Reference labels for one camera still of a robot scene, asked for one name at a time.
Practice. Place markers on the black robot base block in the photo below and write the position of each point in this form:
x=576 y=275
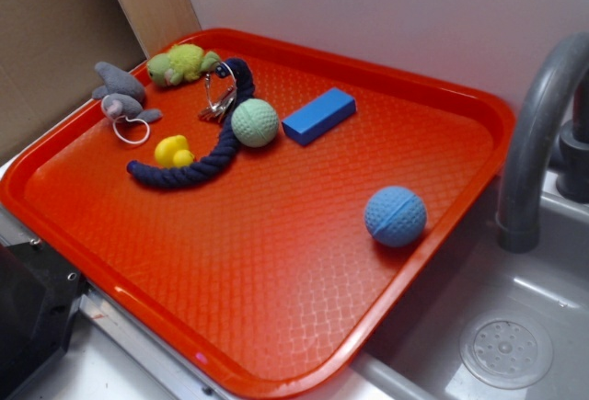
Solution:
x=40 y=297

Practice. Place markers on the green dimpled ball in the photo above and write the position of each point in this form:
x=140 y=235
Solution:
x=255 y=123

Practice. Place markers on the blue dimpled ball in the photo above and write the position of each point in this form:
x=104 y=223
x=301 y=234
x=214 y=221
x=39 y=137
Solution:
x=395 y=216

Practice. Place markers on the red plastic tray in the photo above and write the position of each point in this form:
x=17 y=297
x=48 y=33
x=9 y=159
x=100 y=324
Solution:
x=265 y=278

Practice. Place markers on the blue rectangular block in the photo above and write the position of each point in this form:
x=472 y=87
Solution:
x=318 y=116

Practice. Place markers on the yellow rubber duck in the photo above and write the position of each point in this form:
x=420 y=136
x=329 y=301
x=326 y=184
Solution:
x=173 y=151

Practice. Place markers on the green plush toy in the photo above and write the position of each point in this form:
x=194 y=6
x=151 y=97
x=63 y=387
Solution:
x=182 y=63

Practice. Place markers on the grey plush shark toy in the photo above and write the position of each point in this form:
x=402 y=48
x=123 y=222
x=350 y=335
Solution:
x=122 y=98

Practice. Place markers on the grey sink faucet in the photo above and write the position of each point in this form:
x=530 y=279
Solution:
x=535 y=142

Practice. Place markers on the grey plastic sink basin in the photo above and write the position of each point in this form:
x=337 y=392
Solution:
x=483 y=323

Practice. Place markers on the brown cardboard panel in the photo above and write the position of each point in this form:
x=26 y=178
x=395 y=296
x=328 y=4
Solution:
x=48 y=52

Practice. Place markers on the navy blue rope toy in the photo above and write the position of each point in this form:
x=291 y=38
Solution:
x=223 y=154

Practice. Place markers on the dark grey faucet handle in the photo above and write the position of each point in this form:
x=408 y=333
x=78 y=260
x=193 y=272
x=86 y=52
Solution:
x=572 y=182

